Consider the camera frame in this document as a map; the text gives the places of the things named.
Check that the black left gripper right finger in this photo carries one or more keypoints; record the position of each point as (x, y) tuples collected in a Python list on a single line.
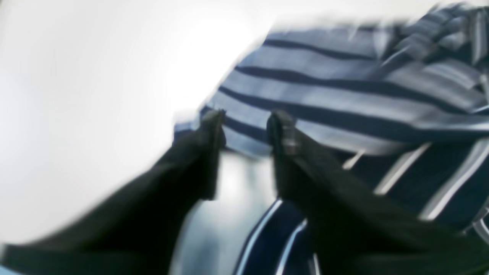
[(354, 231)]

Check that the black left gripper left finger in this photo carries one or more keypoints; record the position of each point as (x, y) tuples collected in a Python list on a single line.
[(134, 231)]

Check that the navy white striped t-shirt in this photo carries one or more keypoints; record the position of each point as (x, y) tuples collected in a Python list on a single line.
[(405, 104)]

